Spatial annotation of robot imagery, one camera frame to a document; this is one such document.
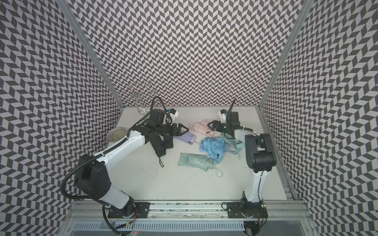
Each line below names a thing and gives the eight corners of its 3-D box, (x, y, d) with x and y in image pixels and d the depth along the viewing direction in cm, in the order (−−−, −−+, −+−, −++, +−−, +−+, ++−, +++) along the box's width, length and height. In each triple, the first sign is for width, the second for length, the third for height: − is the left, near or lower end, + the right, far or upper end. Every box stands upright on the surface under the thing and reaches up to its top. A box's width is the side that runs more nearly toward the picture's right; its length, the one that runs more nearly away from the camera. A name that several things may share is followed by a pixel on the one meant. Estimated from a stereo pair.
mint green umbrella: (178, 165, 90) (177, 161, 86) (182, 152, 96) (182, 149, 92) (220, 176, 86) (222, 173, 82) (223, 163, 92) (224, 159, 87)
